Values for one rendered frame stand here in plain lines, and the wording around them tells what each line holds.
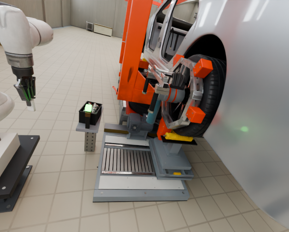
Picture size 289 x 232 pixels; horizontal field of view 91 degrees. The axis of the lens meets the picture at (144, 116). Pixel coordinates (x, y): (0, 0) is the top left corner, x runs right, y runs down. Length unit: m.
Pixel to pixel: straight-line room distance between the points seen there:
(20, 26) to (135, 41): 0.93
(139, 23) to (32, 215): 1.66
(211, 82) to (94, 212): 1.23
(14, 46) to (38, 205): 1.05
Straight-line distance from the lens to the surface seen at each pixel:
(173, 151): 1.51
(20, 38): 0.78
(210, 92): 0.97
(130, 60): 1.49
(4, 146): 1.26
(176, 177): 1.51
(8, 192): 1.15
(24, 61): 0.81
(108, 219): 1.31
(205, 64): 0.97
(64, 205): 1.38
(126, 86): 1.55
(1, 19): 0.78
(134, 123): 1.53
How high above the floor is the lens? 1.21
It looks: 29 degrees down
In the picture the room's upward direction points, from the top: 16 degrees clockwise
